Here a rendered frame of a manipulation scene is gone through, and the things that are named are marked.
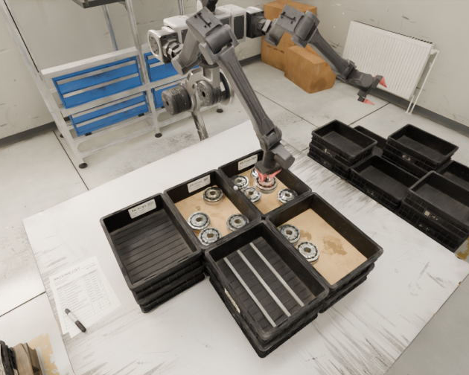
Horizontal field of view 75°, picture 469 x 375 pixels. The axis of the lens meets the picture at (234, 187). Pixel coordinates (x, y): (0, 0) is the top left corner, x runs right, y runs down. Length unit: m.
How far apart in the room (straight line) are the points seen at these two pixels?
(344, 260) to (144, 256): 0.85
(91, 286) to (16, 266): 1.30
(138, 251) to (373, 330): 1.02
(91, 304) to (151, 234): 0.38
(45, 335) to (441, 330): 2.44
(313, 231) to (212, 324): 0.59
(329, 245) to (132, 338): 0.90
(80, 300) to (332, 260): 1.08
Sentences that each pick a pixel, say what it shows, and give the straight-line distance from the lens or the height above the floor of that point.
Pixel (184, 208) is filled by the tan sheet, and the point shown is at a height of 0.83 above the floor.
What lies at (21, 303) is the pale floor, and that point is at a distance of 2.58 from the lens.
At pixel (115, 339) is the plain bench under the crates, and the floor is 0.70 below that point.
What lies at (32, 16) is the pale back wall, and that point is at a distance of 3.71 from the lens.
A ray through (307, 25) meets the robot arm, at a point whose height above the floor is 1.58.
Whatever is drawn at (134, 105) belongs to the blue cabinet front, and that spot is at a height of 0.44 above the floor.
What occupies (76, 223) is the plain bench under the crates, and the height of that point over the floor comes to 0.70.
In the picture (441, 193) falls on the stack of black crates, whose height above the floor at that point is 0.49.
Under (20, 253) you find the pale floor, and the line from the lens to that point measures 2.85.
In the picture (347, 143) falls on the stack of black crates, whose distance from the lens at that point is 2.59.
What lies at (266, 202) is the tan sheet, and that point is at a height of 0.83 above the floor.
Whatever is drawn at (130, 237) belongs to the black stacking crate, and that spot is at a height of 0.83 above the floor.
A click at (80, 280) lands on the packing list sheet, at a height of 0.70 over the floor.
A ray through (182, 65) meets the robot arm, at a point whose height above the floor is 1.44.
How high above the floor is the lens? 1.95
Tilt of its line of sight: 45 degrees down
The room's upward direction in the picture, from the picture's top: 1 degrees counter-clockwise
